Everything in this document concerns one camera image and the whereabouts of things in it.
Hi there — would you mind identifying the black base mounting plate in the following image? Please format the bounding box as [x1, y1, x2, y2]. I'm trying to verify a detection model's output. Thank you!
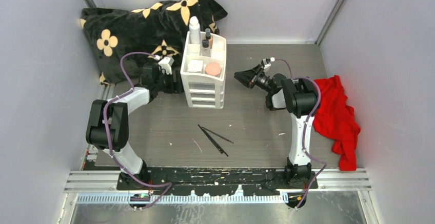
[116, 167, 319, 198]

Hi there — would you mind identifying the red cloth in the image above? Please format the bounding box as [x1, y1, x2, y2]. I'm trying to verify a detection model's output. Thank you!
[313, 75, 361, 171]

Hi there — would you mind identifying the black cap clear bottle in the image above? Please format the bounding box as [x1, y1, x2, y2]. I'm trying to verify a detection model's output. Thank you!
[201, 39, 211, 57]

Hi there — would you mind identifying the white plastic drawer organizer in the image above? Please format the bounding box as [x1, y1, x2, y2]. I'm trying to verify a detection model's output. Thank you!
[181, 32, 227, 109]

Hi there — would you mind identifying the small cream box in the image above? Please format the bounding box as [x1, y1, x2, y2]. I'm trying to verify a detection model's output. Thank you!
[187, 59, 204, 73]

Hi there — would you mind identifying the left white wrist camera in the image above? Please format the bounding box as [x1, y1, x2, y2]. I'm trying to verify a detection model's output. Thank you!
[158, 56, 174, 75]

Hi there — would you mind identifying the beige foundation bottle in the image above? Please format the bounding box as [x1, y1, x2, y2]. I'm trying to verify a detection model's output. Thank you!
[205, 28, 213, 49]

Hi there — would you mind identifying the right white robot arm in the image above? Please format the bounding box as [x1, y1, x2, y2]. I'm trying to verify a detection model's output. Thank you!
[234, 64, 321, 189]

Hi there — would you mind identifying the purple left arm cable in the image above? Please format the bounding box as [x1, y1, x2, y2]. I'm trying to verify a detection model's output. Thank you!
[102, 51, 174, 211]

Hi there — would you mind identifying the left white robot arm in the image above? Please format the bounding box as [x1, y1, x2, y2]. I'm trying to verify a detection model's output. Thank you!
[85, 64, 184, 190]

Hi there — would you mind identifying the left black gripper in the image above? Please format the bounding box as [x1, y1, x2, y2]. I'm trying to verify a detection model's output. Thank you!
[155, 70, 188, 94]

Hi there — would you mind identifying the white spray bottle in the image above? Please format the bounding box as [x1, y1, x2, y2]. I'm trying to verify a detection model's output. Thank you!
[189, 16, 201, 45]

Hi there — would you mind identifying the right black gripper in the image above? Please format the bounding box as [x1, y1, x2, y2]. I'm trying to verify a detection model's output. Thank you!
[233, 64, 273, 94]

